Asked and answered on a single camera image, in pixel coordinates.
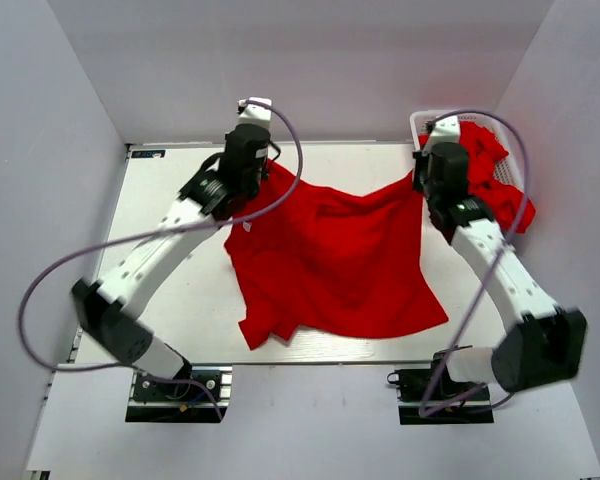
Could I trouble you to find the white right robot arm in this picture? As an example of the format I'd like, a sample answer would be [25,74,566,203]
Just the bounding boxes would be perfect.
[413,142,588,399]

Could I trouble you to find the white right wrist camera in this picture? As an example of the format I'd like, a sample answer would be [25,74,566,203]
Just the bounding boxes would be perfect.
[422,116,461,153]

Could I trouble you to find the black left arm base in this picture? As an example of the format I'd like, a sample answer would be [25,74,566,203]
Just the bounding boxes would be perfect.
[125,366,233,424]

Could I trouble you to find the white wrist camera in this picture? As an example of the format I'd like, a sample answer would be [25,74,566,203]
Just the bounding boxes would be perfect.
[237,97,272,131]
[422,116,461,153]

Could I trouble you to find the red t shirt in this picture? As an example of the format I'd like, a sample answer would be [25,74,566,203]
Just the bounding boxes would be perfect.
[224,175,448,350]

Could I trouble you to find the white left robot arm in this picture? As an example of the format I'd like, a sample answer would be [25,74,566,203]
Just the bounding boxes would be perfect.
[71,124,271,399]

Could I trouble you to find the red t shirts pile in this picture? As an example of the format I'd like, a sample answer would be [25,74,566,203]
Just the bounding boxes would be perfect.
[418,120,536,241]

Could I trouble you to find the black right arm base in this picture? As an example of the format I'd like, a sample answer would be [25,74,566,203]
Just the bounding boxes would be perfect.
[385,352,496,427]

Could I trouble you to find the white plastic basket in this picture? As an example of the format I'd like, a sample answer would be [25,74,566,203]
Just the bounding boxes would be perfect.
[409,108,524,191]

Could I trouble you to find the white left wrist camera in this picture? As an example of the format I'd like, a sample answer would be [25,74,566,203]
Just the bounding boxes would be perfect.
[237,97,272,131]

